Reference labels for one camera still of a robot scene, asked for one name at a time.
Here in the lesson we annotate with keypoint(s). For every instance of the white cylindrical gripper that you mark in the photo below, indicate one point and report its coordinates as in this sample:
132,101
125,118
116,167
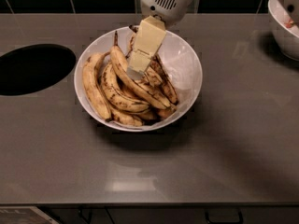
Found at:
165,3

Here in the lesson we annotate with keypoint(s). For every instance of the white paper liner in bowl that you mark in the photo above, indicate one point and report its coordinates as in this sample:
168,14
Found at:
184,68

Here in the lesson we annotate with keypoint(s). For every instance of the white ceramic bowl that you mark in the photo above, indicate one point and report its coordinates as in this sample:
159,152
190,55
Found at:
102,44

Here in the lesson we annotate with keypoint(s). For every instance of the dark brown overripe banana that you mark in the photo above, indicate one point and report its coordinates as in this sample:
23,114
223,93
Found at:
157,65

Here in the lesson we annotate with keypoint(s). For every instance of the upper spotted yellow banana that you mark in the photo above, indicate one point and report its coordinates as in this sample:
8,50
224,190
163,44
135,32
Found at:
150,76

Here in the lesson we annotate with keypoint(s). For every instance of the spotted yellow banana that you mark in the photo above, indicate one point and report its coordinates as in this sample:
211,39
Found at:
90,75
150,76

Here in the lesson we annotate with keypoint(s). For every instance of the curved spotted middle banana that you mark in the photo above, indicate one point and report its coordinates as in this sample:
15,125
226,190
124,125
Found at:
115,95

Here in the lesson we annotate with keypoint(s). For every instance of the leftmost spotted yellow banana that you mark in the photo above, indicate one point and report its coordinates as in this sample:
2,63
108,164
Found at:
90,75

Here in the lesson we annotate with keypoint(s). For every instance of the bottom yellow banana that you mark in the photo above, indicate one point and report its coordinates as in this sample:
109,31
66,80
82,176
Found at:
124,118

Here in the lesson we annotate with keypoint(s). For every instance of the white bowl at right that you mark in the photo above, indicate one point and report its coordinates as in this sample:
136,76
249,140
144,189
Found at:
285,32

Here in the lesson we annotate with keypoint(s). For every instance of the printed paper at bottom left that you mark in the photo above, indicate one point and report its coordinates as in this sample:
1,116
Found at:
24,215

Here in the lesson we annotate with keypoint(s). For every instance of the black drawer handle right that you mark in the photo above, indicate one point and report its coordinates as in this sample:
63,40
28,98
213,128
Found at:
223,216

